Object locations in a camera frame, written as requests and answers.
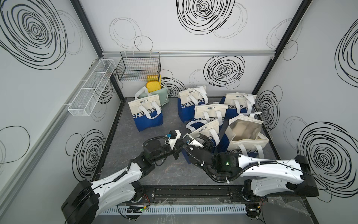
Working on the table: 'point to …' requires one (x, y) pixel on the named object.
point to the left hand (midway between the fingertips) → (188, 142)
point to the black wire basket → (139, 66)
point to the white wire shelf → (84, 101)
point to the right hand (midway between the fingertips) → (195, 141)
